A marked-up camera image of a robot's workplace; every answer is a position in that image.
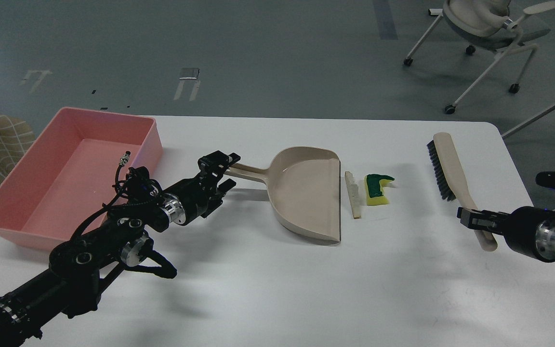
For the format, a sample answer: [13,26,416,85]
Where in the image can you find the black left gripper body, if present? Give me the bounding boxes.
[161,173,225,226]

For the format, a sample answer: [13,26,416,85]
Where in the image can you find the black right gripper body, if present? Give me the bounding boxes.
[495,206,555,262]

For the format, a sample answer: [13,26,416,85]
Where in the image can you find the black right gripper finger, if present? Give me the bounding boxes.
[457,207,504,235]

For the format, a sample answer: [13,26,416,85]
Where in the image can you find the beige hand brush black bristles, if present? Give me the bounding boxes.
[427,132,499,252]

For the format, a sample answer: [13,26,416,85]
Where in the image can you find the beige plastic dustpan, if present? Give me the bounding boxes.
[225,147,341,242]

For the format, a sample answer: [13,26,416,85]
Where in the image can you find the white bread slice piece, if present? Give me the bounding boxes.
[345,171,362,219]

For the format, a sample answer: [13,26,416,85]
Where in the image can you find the yellow green sponge piece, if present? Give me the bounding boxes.
[363,173,395,206]

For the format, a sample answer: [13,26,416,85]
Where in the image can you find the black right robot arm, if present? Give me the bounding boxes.
[457,171,555,262]

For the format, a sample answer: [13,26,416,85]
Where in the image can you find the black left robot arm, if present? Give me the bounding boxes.
[0,151,241,347]

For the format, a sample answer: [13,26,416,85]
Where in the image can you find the pink plastic bin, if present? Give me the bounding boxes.
[0,107,163,251]

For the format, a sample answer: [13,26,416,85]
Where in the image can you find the silver floor plate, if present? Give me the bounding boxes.
[179,67,200,80]

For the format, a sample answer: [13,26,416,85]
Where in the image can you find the white office chair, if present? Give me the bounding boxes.
[403,0,555,115]

